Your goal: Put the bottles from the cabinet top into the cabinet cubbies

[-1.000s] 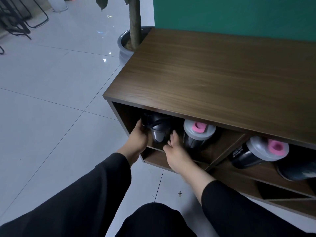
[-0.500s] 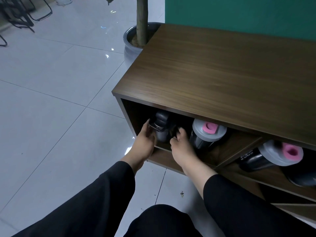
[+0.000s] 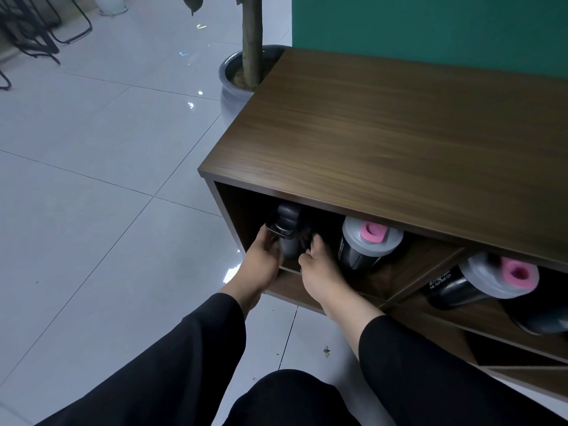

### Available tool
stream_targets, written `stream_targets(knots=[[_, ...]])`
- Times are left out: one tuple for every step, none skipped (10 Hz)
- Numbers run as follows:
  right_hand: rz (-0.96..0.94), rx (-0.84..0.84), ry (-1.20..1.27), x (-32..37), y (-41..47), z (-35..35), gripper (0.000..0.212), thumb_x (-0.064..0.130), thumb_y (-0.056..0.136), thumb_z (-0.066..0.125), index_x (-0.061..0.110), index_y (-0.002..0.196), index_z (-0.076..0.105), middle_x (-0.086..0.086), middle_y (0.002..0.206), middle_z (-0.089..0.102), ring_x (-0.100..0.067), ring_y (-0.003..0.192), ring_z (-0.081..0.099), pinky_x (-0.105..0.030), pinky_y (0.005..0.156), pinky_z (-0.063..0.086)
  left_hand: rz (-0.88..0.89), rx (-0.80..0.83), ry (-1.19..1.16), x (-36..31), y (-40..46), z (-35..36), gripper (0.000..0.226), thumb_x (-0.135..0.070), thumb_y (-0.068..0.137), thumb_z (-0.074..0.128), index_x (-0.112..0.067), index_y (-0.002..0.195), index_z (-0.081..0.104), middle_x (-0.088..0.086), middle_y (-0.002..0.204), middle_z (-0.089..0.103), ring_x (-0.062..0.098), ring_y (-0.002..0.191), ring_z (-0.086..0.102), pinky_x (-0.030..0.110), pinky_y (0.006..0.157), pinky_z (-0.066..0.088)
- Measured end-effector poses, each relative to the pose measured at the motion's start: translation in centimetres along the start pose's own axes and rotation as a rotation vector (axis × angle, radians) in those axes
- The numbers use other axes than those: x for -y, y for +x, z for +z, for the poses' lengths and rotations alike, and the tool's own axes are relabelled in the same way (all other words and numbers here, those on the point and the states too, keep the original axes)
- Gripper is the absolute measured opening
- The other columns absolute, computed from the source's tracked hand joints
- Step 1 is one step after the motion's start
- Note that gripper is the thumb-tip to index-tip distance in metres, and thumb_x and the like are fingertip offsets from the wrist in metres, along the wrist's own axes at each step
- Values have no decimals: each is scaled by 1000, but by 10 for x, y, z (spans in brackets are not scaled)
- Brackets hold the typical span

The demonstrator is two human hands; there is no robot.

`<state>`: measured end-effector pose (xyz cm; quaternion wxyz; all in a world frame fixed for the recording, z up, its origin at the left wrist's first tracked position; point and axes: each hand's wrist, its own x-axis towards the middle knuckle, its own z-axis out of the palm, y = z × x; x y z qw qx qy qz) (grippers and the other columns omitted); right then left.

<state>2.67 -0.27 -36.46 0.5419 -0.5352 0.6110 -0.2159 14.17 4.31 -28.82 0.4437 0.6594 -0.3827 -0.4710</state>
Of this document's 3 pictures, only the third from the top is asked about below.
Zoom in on dark blue patterned thermos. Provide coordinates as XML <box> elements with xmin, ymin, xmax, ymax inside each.
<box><xmin>501</xmin><ymin>286</ymin><xmax>568</xmax><ymax>337</ymax></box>

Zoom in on black metal chair frame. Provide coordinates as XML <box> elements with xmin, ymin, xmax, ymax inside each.
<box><xmin>0</xmin><ymin>0</ymin><xmax>94</xmax><ymax>92</ymax></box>

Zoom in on grey ceramic plant pot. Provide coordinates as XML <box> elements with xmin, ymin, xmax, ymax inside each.
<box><xmin>218</xmin><ymin>44</ymin><xmax>289</xmax><ymax>128</ymax></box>

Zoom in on all-black shaker bottle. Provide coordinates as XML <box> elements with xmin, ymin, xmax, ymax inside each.
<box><xmin>264</xmin><ymin>202</ymin><xmax>314</xmax><ymax>259</ymax></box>

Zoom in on person's right hand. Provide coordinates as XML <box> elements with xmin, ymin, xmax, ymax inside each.
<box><xmin>298</xmin><ymin>234</ymin><xmax>351</xmax><ymax>308</ymax></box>

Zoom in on black shaker bottle grey lid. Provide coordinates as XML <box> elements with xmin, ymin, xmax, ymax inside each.
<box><xmin>421</xmin><ymin>251</ymin><xmax>540</xmax><ymax>311</ymax></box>
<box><xmin>338</xmin><ymin>216</ymin><xmax>405</xmax><ymax>271</ymax></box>

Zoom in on person's right forearm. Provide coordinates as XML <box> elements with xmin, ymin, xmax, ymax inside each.
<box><xmin>319</xmin><ymin>286</ymin><xmax>568</xmax><ymax>426</ymax></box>

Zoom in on person's left forearm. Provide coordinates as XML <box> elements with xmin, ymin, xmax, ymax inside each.
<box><xmin>35</xmin><ymin>279</ymin><xmax>267</xmax><ymax>426</ymax></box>

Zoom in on person's black trouser leg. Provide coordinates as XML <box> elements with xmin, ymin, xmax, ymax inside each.
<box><xmin>221</xmin><ymin>369</ymin><xmax>363</xmax><ymax>426</ymax></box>

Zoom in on wooden table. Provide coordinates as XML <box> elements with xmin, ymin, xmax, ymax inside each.
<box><xmin>197</xmin><ymin>47</ymin><xmax>568</xmax><ymax>273</ymax></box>

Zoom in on person's left hand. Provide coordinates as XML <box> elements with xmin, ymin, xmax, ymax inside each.
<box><xmin>234</xmin><ymin>225</ymin><xmax>285</xmax><ymax>292</ymax></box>

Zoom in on large-leaf potted tree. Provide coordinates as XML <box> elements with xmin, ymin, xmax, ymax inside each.
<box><xmin>182</xmin><ymin>0</ymin><xmax>263</xmax><ymax>92</ymax></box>

